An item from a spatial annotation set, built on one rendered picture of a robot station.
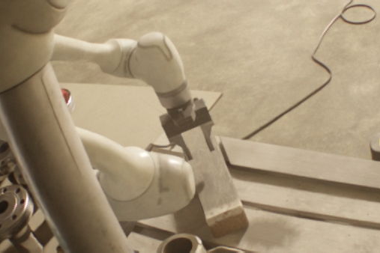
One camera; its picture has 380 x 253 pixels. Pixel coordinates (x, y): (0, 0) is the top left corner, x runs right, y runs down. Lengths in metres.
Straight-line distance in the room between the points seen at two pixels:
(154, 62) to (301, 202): 0.57
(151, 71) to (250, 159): 0.47
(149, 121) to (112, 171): 1.58
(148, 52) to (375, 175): 0.73
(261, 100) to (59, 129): 1.79
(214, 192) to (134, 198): 0.75
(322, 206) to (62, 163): 1.11
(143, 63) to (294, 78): 1.02
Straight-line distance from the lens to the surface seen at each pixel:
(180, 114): 1.73
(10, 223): 2.13
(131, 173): 1.10
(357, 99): 2.39
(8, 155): 2.49
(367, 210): 1.74
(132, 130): 2.65
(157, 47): 1.68
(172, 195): 1.13
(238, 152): 2.05
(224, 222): 1.79
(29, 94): 0.77
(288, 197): 1.87
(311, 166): 1.90
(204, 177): 1.91
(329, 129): 2.29
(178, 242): 1.53
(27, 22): 0.72
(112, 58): 1.78
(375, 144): 2.06
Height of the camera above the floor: 1.41
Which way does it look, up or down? 34 degrees down
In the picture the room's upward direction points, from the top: 24 degrees counter-clockwise
